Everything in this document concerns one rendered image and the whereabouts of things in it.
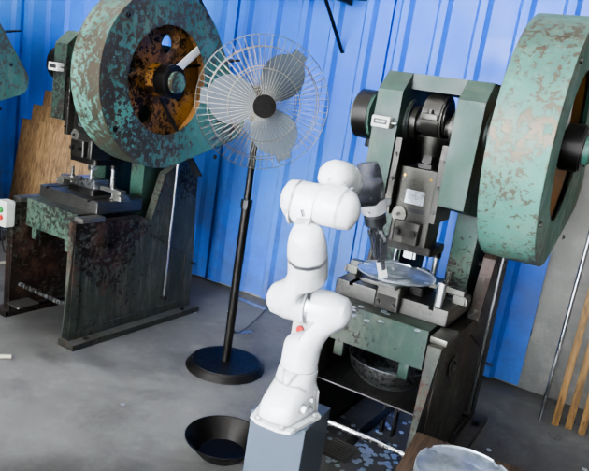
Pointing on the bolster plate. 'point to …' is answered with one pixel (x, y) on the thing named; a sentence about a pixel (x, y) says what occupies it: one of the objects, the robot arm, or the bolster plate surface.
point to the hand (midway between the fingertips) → (381, 268)
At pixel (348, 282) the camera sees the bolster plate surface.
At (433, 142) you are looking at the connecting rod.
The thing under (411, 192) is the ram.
